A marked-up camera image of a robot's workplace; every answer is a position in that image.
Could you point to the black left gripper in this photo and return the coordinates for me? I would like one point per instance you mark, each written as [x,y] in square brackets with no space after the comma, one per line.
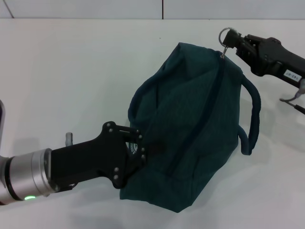
[95,157]

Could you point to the dark teal fabric lunch bag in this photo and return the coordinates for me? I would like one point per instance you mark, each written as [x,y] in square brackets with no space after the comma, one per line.
[186,124]

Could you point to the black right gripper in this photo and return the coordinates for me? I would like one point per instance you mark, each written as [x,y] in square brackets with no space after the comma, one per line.
[278,57]

